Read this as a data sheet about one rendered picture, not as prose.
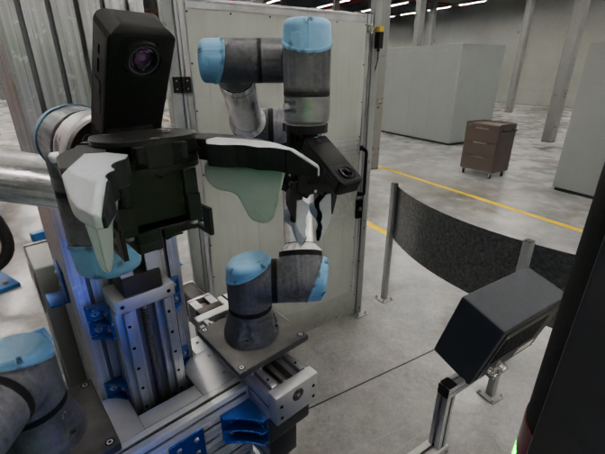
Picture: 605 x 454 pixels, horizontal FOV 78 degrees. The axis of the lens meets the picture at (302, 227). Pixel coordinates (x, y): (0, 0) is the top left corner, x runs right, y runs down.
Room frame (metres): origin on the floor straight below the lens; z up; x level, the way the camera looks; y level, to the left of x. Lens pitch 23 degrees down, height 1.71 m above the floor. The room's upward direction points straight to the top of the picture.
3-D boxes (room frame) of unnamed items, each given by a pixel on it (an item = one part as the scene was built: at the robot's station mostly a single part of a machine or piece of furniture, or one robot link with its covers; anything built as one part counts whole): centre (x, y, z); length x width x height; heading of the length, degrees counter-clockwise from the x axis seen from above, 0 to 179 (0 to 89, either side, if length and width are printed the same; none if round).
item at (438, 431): (0.65, -0.33, 0.96); 0.03 x 0.03 x 0.20; 32
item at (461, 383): (0.71, -0.42, 1.04); 0.24 x 0.03 x 0.03; 122
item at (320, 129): (0.65, 0.00, 1.57); 0.09 x 0.08 x 0.12; 32
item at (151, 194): (0.29, 0.13, 1.63); 0.12 x 0.08 x 0.09; 42
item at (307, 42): (0.65, -0.01, 1.73); 0.09 x 0.08 x 0.11; 4
